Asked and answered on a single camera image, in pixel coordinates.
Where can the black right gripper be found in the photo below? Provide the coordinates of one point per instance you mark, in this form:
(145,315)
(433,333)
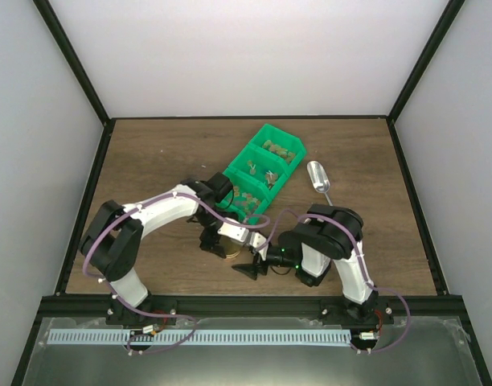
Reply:
(251,271)

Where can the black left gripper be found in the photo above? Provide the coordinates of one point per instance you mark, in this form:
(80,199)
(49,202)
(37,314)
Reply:
(206,238)

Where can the cream jar lid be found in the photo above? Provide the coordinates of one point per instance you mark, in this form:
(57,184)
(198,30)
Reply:
(231,248)

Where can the green bin with star candies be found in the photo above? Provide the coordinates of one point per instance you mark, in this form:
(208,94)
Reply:
(248,196)

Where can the silver metal scoop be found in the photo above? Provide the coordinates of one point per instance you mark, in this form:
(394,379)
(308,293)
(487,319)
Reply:
(319,179)

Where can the green bin with popsicle candies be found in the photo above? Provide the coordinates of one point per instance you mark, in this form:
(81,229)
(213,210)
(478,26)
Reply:
(280,143)

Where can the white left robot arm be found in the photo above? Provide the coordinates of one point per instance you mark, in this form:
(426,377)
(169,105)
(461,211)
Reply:
(113,238)

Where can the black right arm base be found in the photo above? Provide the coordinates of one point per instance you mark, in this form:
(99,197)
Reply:
(339,311)

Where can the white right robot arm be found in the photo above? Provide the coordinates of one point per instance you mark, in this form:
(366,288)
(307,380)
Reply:
(328,235)

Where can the light blue slotted cable duct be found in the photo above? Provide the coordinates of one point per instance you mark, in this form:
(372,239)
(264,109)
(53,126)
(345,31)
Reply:
(318,338)

